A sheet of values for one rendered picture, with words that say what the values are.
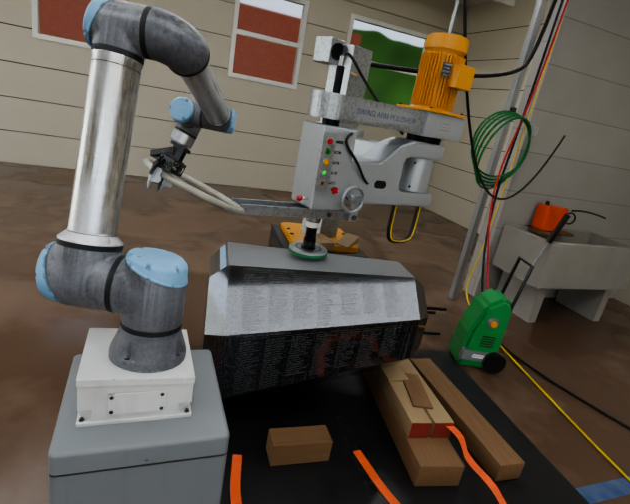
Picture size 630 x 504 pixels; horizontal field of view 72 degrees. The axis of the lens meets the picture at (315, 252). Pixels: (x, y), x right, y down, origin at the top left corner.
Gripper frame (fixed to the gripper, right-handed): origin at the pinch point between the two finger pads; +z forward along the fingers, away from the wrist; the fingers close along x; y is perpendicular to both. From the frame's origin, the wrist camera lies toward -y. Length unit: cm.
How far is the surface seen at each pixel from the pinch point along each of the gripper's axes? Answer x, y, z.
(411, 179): 114, 60, -67
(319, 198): 65, 37, -30
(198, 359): -19, 67, 35
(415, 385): 126, 120, 36
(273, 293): 56, 45, 22
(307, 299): 66, 58, 17
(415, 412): 105, 128, 43
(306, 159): 62, 22, -44
